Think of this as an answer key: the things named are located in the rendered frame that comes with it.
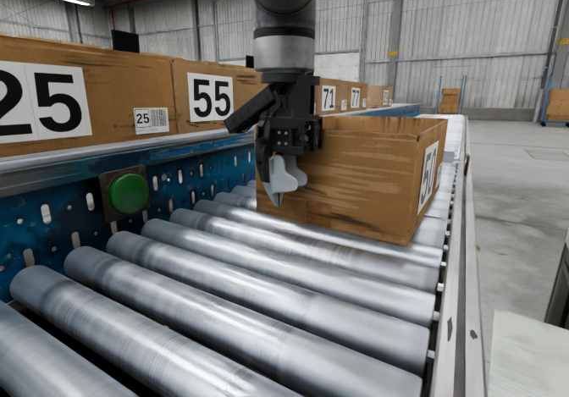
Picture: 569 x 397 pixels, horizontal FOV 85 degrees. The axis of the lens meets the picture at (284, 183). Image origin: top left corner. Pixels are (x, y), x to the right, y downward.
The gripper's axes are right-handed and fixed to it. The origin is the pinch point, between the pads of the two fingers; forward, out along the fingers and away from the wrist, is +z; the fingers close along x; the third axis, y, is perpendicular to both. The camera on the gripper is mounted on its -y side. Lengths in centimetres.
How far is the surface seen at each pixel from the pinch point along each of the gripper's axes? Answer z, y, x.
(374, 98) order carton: -15, -34, 204
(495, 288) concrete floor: 81, 53, 136
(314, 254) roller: 6.4, 9.5, -3.8
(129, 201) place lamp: 0.4, -21.0, -12.5
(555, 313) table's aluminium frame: 21, 46, 23
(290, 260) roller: 5.4, 8.0, -8.8
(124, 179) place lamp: -3.6, -21.2, -12.7
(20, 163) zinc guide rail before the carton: -8.4, -23.1, -25.5
